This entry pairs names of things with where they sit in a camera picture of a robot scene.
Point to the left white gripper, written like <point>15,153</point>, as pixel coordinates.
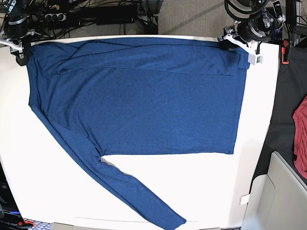
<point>231,40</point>

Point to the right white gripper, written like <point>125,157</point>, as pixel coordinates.
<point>19,47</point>

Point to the blue long-sleeve T-shirt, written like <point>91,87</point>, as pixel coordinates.
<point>137,96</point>

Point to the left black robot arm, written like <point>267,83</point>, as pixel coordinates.
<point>251,28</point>

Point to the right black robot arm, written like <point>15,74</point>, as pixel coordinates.
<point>14,31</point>

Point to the orange clamp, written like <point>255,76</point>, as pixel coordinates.
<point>284,51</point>

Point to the red cloth pile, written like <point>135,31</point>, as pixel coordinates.
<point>300,138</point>

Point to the beige plastic bin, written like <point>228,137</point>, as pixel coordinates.
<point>278,199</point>

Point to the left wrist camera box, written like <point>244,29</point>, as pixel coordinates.
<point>255,59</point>

